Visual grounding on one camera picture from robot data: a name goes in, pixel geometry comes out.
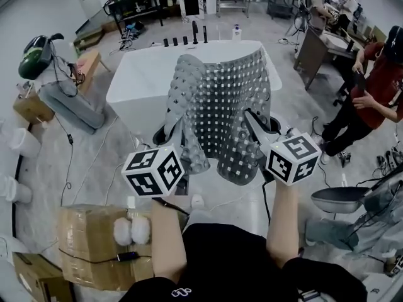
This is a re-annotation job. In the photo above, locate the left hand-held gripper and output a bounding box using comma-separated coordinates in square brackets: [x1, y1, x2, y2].
[121, 125, 190, 198]

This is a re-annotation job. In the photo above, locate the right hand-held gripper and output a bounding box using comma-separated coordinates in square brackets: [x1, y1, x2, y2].
[244, 110, 322, 187]

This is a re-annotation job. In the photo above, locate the grey perforated bath mat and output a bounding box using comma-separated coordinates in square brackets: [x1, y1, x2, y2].
[164, 47, 274, 187]

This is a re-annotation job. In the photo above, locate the person's left forearm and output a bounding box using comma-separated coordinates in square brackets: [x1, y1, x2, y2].
[150, 196, 187, 288]

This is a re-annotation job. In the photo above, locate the person's right forearm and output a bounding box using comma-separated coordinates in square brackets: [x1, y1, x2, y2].
[266, 181, 305, 269]

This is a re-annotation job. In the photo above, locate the white bathtub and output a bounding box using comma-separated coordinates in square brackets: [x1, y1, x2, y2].
[106, 40, 283, 144]

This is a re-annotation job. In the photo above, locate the brown wooden vanity cabinet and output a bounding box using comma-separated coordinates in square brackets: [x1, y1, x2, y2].
[294, 26, 353, 91]

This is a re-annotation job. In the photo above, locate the white fluffy slipper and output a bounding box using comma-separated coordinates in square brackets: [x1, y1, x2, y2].
[130, 216, 150, 244]
[113, 218, 132, 245]

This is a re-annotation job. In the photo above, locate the low wooden table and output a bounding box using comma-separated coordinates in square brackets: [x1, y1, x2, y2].
[77, 50, 111, 94]

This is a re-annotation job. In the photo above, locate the grey frying pan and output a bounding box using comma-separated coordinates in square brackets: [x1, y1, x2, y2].
[310, 186, 371, 213]

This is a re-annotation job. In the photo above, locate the large taped cardboard box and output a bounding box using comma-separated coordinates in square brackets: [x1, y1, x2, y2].
[58, 203, 186, 291]

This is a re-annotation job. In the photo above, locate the open cardboard box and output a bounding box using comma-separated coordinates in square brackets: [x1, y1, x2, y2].
[13, 83, 55, 125]

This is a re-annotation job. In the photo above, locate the white bucket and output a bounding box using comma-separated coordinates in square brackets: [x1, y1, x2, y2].
[6, 127, 42, 159]
[0, 174, 32, 204]

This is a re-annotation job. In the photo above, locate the black shelf table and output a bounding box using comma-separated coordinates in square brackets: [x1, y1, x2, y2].
[108, 0, 164, 34]

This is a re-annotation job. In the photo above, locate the white marble cabinet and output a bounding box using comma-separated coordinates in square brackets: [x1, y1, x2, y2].
[178, 0, 205, 23]

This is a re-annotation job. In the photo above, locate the person's black shirt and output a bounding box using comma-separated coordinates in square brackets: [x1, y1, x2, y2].
[119, 223, 368, 302]

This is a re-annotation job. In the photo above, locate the green black backpack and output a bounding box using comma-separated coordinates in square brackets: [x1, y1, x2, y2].
[18, 35, 53, 81]

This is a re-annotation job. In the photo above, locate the small brown cardboard box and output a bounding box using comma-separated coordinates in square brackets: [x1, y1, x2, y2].
[12, 252, 75, 302]

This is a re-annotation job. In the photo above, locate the thin grey cable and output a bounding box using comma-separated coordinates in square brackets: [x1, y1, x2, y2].
[61, 115, 152, 207]

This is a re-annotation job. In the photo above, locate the left hand-held gripper black cable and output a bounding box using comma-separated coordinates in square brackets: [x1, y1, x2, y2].
[154, 196, 190, 216]

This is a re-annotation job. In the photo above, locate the hand-held gripper black cable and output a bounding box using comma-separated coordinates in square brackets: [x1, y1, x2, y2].
[154, 196, 190, 216]
[261, 181, 272, 232]

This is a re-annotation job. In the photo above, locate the right hand-held gripper black cable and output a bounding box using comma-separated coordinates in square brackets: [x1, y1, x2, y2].
[261, 181, 272, 232]

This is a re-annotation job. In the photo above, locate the thin black cable with inline switch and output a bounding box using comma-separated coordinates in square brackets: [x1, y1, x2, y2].
[59, 113, 75, 207]

